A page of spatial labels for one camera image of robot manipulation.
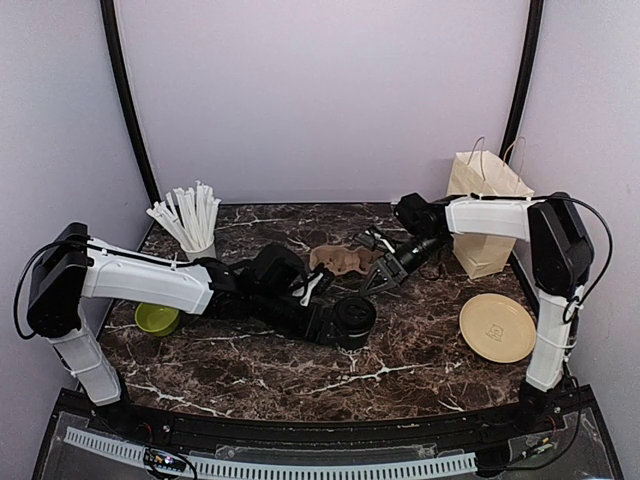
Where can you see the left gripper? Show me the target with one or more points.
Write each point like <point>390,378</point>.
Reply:
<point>322,326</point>

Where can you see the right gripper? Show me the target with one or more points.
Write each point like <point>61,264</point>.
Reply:
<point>394,278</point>

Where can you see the black coffee cup lid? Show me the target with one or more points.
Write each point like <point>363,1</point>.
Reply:
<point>354,314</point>

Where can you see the brown cardboard cup carrier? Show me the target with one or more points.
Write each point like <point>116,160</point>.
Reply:
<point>341,260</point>

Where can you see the black paper coffee cup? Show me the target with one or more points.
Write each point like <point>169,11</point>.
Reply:
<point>353,335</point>

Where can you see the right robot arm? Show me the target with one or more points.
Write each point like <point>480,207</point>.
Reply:
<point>560,248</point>

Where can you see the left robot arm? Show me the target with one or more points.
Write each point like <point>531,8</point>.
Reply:
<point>274,288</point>

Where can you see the beige plate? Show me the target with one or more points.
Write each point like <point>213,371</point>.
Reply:
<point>497,328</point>

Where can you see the beige paper bag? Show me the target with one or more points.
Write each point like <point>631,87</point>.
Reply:
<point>480,171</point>

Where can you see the green bowl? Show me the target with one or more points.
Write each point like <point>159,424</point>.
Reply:
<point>157,320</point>

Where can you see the white cup of straws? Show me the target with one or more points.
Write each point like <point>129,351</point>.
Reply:
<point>190,216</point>

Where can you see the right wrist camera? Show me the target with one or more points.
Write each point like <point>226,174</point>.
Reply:
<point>376,240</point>

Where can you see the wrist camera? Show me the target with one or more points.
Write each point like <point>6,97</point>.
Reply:
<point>376,240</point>
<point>318,281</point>

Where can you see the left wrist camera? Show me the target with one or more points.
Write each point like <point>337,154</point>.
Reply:
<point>318,281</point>

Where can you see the black front rail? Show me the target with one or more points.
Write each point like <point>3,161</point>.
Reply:
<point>161,427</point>

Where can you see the white cable duct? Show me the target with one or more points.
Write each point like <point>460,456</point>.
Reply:
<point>246,463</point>

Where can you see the right black frame post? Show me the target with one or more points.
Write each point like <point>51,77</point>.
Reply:
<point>530,43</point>

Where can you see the black frame post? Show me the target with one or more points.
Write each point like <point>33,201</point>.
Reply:
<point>128,109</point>
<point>530,43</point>

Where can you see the left black frame post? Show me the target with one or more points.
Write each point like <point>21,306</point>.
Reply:
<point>128,109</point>

